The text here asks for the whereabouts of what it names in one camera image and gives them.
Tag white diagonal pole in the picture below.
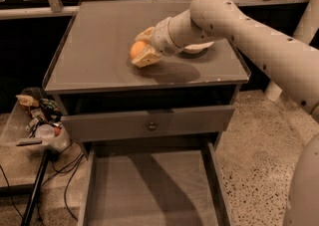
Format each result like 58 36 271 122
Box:
264 0 319 102

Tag brass drawer knob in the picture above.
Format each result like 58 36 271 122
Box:
149 122 157 131

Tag white paper bowl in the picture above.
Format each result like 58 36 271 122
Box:
183 42 214 55

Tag colourful snack bag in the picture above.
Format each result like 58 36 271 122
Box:
39 99 62 116

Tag grey drawer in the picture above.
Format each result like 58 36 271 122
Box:
62 106 234 142
77 139 233 226

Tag grey middle drawer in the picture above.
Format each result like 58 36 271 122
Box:
77 139 233 226

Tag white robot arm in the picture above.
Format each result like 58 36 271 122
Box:
130 0 319 226

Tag grey drawer cabinet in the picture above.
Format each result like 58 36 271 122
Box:
44 0 250 150

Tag clear plastic bin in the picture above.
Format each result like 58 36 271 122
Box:
0 88 71 153

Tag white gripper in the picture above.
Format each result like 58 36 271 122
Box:
131 17 182 68

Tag grey top drawer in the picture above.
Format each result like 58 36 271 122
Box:
62 106 234 142

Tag orange fruit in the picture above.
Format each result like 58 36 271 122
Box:
130 41 148 60

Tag black stand leg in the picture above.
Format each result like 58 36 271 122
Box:
20 150 51 226

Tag white cup in bin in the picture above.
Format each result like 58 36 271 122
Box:
35 124 55 138

